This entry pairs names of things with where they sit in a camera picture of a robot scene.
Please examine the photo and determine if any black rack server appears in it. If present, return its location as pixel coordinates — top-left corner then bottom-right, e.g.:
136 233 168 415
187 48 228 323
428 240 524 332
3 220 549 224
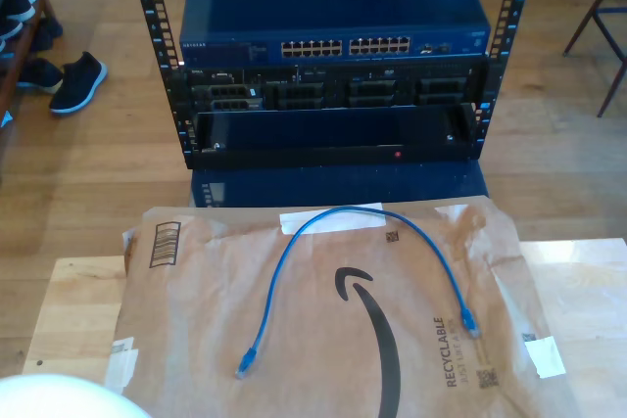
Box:
169 63 491 114

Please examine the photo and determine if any brown packing paper mailer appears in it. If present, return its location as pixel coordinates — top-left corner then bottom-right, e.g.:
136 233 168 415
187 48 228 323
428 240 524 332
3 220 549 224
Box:
100 192 582 418

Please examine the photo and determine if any blue device under rack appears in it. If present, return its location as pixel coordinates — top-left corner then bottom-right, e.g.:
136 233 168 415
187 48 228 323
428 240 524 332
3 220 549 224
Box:
189 158 490 209

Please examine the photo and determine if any blue network switch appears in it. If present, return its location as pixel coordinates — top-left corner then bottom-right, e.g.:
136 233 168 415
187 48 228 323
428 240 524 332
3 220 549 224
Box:
178 0 492 66

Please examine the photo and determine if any blue network cable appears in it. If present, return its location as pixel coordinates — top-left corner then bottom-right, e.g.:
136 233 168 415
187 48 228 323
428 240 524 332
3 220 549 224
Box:
234 206 484 381

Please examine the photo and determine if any dark metal chair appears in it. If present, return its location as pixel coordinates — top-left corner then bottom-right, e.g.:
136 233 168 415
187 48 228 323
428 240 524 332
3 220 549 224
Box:
562 0 627 119

